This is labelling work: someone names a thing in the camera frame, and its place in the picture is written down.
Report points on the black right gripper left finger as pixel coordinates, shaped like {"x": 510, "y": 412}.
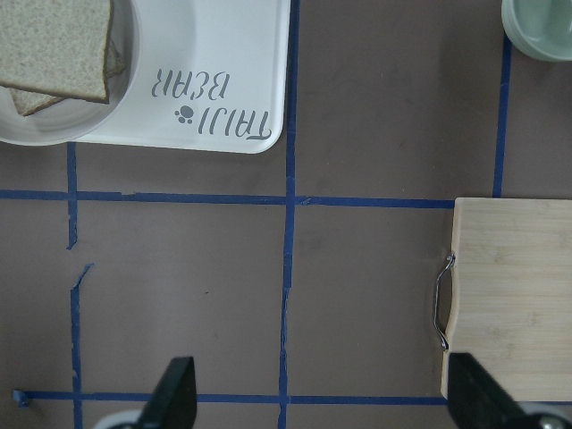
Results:
{"x": 173, "y": 403}

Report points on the plain bread slice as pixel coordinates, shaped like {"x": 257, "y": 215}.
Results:
{"x": 56, "y": 47}

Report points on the light green bowl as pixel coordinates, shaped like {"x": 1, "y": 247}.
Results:
{"x": 539, "y": 29}

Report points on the wooden cutting board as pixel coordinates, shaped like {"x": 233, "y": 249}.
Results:
{"x": 510, "y": 308}

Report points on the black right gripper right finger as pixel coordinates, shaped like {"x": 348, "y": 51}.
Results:
{"x": 476, "y": 400}

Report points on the white round plate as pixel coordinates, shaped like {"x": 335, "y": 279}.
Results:
{"x": 75, "y": 118}

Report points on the cream bear tray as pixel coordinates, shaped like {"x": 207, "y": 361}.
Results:
{"x": 211, "y": 75}

